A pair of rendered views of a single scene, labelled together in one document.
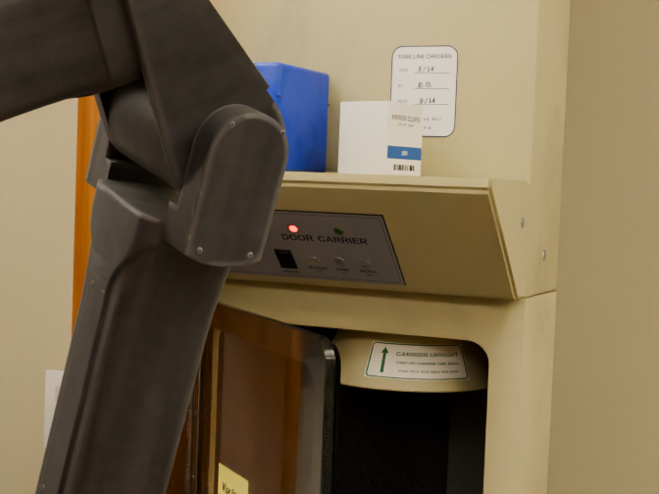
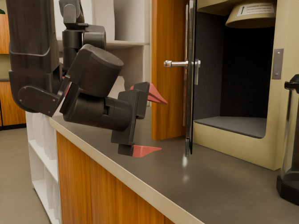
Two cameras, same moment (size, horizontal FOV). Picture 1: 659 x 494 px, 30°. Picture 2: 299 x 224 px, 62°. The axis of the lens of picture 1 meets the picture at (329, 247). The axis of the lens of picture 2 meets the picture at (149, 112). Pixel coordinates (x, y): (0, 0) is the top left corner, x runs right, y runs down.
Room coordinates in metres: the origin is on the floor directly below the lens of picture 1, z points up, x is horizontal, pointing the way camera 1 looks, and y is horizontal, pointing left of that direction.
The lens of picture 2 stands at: (0.39, -0.20, 1.19)
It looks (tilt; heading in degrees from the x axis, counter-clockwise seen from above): 10 degrees down; 31
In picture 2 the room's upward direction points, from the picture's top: straight up
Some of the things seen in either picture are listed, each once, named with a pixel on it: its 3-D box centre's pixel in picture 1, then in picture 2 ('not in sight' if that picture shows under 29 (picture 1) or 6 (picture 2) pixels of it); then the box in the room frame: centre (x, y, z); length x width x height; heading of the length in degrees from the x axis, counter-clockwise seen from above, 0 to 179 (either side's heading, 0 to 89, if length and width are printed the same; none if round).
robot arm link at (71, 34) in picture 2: not in sight; (74, 40); (0.93, 0.39, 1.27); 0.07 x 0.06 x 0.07; 125
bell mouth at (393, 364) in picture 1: (409, 349); (257, 13); (1.19, -0.08, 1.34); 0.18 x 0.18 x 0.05
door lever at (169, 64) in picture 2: not in sight; (175, 64); (0.94, 0.06, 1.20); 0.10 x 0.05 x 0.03; 24
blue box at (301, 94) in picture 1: (253, 119); not in sight; (1.08, 0.07, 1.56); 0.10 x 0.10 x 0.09; 66
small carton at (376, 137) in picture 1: (380, 139); not in sight; (1.03, -0.04, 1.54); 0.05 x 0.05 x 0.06; 51
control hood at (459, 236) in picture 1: (328, 231); not in sight; (1.05, 0.00, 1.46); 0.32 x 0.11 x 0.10; 66
